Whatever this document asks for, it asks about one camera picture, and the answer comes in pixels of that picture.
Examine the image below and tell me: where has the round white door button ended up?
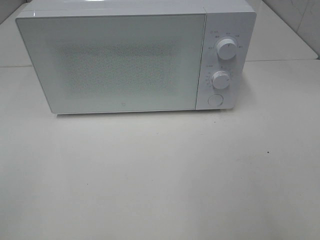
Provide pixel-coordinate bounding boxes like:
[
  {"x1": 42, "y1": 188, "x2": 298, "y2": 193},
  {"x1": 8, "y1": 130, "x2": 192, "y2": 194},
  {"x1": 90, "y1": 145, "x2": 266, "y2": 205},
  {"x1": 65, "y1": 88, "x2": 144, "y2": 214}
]
[{"x1": 208, "y1": 94, "x2": 224, "y2": 107}]

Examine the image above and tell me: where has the white timer knob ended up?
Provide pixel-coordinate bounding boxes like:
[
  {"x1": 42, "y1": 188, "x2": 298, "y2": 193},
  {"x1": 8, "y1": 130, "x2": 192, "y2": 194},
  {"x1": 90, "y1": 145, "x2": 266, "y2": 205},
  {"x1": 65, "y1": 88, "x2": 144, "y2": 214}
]
[{"x1": 211, "y1": 70, "x2": 231, "y2": 90}]

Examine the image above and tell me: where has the white microwave door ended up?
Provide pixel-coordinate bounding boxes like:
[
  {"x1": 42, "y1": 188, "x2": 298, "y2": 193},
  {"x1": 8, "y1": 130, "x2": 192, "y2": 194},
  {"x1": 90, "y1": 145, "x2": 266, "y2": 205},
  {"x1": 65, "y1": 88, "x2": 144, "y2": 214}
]
[{"x1": 16, "y1": 14, "x2": 206, "y2": 114}]

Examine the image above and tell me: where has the white microwave oven body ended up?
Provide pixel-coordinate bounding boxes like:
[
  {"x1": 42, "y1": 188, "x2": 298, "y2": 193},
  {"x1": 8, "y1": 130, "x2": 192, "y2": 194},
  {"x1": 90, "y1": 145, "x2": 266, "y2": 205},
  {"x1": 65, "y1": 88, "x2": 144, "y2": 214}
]
[{"x1": 15, "y1": 0, "x2": 257, "y2": 111}]

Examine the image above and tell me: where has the upper white power knob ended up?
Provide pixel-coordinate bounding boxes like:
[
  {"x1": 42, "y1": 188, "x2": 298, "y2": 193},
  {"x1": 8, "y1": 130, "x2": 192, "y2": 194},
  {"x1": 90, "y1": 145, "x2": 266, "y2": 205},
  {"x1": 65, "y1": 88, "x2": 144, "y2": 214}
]
[{"x1": 216, "y1": 36, "x2": 238, "y2": 60}]

